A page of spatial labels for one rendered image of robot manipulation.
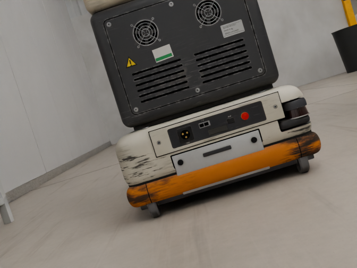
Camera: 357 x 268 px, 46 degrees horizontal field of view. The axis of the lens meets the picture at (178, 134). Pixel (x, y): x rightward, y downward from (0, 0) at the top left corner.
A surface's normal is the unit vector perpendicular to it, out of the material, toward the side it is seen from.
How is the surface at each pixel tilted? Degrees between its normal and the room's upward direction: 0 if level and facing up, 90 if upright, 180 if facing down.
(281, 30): 90
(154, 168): 90
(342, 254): 0
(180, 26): 90
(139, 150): 90
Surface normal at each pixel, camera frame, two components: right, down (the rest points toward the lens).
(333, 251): -0.30, -0.95
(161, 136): -0.03, 0.07
